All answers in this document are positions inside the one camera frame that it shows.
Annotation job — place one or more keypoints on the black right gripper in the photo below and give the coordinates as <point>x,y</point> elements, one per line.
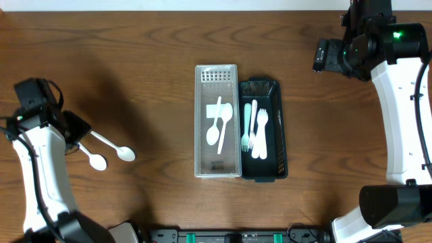
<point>327,54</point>

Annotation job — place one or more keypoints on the white plastic spoon bowl down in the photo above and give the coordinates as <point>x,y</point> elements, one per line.
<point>213,132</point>

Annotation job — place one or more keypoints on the white plastic fork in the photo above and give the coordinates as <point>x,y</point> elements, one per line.
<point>255,150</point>
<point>252,123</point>

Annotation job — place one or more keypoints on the black perforated plastic basket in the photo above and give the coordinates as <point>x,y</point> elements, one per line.
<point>267,93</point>

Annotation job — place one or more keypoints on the white plastic fork handle up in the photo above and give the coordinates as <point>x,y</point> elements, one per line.
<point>262,120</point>

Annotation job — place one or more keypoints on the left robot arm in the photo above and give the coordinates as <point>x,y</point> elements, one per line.
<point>39,138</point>

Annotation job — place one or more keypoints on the light green plastic fork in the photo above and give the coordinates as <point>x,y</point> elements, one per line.
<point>245,136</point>

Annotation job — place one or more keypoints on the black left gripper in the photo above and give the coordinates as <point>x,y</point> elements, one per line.
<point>79,126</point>

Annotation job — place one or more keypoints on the clear perforated plastic basket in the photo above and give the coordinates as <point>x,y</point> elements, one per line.
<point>211,82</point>

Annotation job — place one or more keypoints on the white plastic spoon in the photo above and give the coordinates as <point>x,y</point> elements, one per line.
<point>123,152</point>
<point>98,162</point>

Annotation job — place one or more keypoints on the white plastic spoon bowl up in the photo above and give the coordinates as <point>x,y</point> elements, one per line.
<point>226,115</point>

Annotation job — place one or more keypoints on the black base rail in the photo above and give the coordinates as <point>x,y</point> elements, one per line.
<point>294,234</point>

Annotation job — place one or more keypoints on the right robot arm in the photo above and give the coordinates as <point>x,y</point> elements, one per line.
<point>395,58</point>

